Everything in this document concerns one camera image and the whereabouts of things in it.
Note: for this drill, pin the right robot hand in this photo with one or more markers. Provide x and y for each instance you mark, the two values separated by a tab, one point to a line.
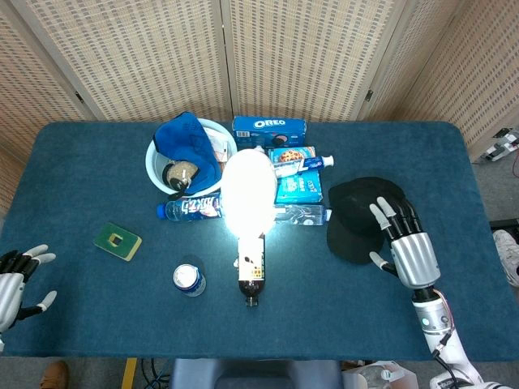
413	259

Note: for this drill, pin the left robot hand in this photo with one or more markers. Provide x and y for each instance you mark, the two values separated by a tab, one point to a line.
10	283

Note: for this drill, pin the black baseball cap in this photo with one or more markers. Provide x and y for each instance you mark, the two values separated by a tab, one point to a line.
353	210

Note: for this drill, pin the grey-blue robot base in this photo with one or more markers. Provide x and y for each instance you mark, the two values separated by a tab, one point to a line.
251	374

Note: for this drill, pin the white sneaker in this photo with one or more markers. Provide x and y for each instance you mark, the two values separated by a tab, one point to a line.
507	255

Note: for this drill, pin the blue tablecloth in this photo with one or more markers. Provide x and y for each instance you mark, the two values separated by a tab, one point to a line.
101	308

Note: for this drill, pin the brown shoe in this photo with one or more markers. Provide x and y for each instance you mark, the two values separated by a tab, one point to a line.
54	374

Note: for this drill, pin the clear water bottle white cap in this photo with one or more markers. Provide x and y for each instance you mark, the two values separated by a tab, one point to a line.
318	215

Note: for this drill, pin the green small box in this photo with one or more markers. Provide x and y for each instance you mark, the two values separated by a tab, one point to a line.
117	242

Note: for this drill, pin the clear plastic bag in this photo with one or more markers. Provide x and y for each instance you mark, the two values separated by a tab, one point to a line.
381	377

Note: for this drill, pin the light blue toothpaste box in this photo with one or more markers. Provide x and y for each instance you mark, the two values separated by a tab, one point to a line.
300	188

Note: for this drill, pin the blue white toothpaste tube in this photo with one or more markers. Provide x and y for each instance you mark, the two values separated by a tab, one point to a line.
314	163

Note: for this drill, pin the white power strip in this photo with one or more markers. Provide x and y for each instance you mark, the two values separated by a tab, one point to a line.
500	146

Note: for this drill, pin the blue chocolate chip cookie box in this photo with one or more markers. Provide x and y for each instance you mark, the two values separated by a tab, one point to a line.
292	154

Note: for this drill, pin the dark drink bottle white label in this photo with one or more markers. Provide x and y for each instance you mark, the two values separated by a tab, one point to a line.
251	279

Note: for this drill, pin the white foam mannequin head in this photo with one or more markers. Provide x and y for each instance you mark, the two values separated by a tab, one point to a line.
249	190

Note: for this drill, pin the blue white milk can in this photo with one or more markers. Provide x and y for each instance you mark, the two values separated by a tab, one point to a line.
188	280

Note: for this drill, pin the light blue plastic basin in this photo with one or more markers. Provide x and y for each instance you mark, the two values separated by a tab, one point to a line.
154	170

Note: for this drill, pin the blue-capped bottle blue label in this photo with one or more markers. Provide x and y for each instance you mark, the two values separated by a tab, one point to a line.
190	208

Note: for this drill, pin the blue Oreo cookie box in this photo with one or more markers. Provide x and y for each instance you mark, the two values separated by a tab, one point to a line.
267	127

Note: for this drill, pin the glass jar black lid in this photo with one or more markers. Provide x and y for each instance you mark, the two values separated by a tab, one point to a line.
180	172

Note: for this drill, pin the white packet in basin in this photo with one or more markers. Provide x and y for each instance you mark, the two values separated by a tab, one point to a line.
221	146

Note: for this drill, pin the blue fabric mitt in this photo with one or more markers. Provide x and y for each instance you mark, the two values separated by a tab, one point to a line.
182	138

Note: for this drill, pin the woven folding screen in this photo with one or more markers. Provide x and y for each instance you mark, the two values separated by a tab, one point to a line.
142	52

